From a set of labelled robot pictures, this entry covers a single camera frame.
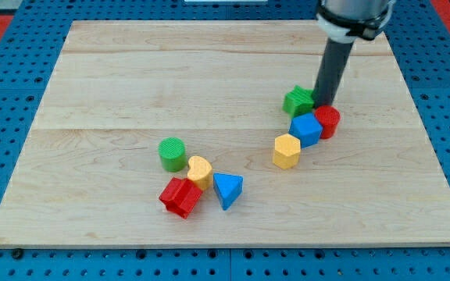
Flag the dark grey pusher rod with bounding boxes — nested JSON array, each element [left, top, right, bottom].
[[312, 38, 353, 108]]

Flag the blue cube block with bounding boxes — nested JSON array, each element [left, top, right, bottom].
[[288, 113, 323, 148]]

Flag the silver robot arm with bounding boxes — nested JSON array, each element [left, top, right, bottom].
[[312, 0, 395, 108]]

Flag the yellow hexagon block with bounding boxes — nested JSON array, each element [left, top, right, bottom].
[[273, 133, 301, 169]]

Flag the green star block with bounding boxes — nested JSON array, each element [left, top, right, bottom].
[[282, 85, 314, 118]]

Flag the red cylinder block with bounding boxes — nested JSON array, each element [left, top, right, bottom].
[[314, 105, 341, 139]]

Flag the blue triangle block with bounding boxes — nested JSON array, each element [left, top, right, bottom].
[[213, 173, 244, 211]]

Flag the yellow heart block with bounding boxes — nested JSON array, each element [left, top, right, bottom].
[[187, 155, 213, 190]]

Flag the green cylinder block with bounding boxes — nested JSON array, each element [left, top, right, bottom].
[[158, 137, 187, 173]]

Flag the wooden board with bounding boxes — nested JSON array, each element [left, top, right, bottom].
[[0, 20, 450, 249]]

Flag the red star block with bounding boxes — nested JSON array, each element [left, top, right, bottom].
[[159, 177, 203, 219]]

